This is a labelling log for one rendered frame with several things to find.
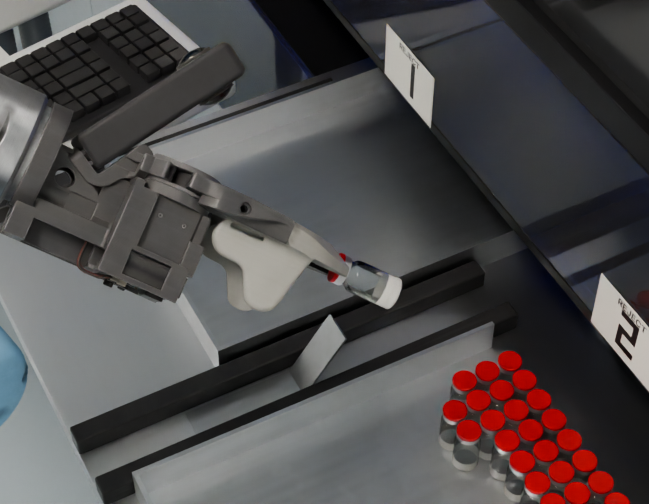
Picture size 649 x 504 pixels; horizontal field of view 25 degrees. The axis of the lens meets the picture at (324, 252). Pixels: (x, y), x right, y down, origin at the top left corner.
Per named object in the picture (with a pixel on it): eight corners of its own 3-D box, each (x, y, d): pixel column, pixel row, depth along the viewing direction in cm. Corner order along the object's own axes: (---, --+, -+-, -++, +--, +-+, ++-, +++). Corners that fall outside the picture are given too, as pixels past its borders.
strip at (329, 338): (330, 355, 129) (331, 313, 125) (346, 379, 128) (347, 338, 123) (185, 414, 125) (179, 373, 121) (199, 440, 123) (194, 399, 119)
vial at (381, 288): (407, 279, 95) (349, 252, 94) (394, 310, 95) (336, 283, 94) (396, 280, 97) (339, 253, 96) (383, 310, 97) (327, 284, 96)
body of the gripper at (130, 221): (164, 306, 96) (-8, 231, 92) (215, 188, 97) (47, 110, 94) (187, 308, 88) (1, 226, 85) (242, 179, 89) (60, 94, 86)
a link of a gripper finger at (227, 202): (275, 250, 93) (151, 195, 92) (286, 225, 94) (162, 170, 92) (289, 246, 89) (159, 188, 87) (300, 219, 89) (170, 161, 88)
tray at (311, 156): (407, 78, 154) (408, 53, 151) (544, 241, 138) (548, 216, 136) (107, 187, 143) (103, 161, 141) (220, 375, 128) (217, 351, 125)
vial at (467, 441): (469, 446, 123) (473, 414, 119) (483, 465, 122) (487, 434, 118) (446, 456, 122) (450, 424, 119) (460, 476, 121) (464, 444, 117)
